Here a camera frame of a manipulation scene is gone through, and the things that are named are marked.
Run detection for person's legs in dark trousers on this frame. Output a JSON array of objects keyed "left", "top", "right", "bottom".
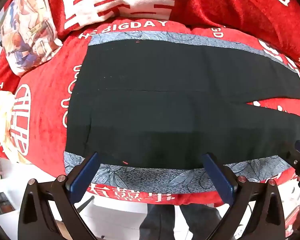
[{"left": 139, "top": 202, "right": 223, "bottom": 240}]

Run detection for black pants with grey trim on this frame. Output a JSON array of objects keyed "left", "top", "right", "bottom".
[{"left": 64, "top": 31, "right": 300, "bottom": 194}]

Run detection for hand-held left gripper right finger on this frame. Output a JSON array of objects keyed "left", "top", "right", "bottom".
[{"left": 201, "top": 153, "right": 287, "bottom": 240}]

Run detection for cartoon printed pillow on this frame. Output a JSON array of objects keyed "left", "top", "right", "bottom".
[{"left": 0, "top": 0, "right": 63, "bottom": 77}]

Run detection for red printed folded quilt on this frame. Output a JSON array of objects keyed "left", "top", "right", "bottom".
[{"left": 48, "top": 0, "right": 300, "bottom": 68}]

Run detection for red printed blanket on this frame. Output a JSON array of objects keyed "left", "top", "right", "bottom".
[{"left": 0, "top": 0, "right": 300, "bottom": 207}]

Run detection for cream plush toy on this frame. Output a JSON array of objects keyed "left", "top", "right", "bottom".
[{"left": 0, "top": 90, "right": 33, "bottom": 164}]

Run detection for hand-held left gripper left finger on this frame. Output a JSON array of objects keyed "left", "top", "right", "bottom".
[{"left": 17, "top": 151, "right": 101, "bottom": 240}]

